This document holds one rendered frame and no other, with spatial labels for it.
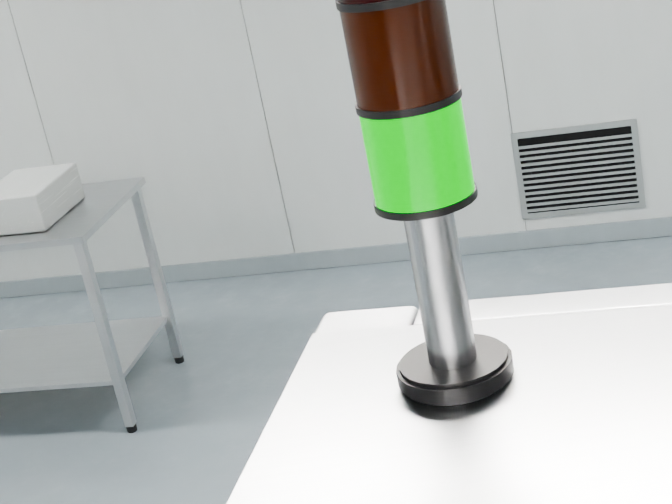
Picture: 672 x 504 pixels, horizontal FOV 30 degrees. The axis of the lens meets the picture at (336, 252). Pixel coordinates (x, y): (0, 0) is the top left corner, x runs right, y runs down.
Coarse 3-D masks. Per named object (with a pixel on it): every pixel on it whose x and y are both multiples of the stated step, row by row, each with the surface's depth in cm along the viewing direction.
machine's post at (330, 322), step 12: (336, 312) 75; (348, 312) 75; (360, 312) 75; (372, 312) 74; (384, 312) 74; (396, 312) 74; (408, 312) 73; (324, 324) 74; (336, 324) 74; (348, 324) 74; (360, 324) 73; (372, 324) 73; (384, 324) 73; (396, 324) 72; (408, 324) 72
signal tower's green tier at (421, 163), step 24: (360, 120) 59; (384, 120) 57; (408, 120) 57; (432, 120) 57; (456, 120) 58; (384, 144) 58; (408, 144) 58; (432, 144) 58; (456, 144) 58; (384, 168) 59; (408, 168) 58; (432, 168) 58; (456, 168) 59; (384, 192) 59; (408, 192) 58; (432, 192) 58; (456, 192) 59
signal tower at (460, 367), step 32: (416, 0) 55; (416, 224) 60; (448, 224) 61; (416, 256) 61; (448, 256) 61; (416, 288) 62; (448, 288) 61; (448, 320) 62; (416, 352) 66; (448, 352) 63; (480, 352) 64; (416, 384) 63; (448, 384) 62; (480, 384) 62
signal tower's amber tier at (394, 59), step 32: (352, 32) 57; (384, 32) 56; (416, 32) 56; (448, 32) 57; (352, 64) 58; (384, 64) 56; (416, 64) 56; (448, 64) 57; (384, 96) 57; (416, 96) 57; (448, 96) 58
